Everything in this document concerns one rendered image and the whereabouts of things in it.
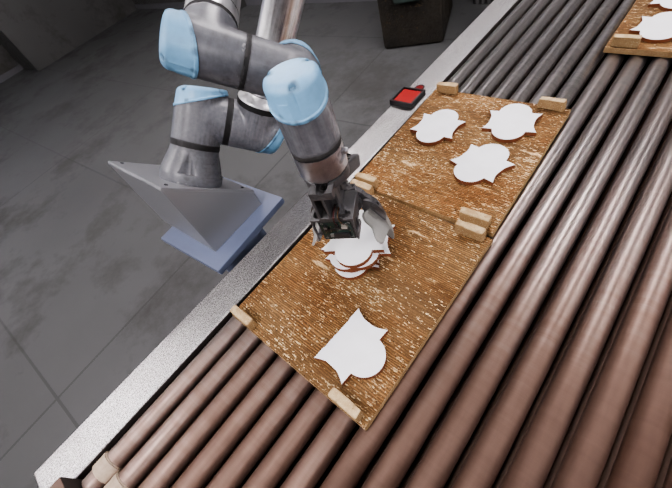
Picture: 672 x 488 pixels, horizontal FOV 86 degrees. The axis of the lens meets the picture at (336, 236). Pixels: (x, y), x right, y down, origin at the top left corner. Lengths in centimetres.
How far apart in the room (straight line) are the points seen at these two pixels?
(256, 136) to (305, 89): 51
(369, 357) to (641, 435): 37
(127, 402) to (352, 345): 46
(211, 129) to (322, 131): 50
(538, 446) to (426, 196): 49
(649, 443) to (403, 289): 38
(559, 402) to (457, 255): 28
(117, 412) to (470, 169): 87
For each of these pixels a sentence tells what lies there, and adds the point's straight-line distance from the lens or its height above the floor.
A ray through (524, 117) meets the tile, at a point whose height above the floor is 95.
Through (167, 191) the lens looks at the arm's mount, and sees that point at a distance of 88.
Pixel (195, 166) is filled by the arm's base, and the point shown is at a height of 108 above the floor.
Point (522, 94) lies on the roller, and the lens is 113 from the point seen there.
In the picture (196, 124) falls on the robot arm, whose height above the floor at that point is 114.
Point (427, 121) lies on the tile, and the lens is 101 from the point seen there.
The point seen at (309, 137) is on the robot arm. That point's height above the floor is 127.
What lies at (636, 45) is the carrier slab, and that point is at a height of 94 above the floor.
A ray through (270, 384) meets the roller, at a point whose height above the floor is 92.
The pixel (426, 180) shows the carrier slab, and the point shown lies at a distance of 86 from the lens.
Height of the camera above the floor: 154
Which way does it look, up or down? 49 degrees down
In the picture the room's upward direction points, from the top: 23 degrees counter-clockwise
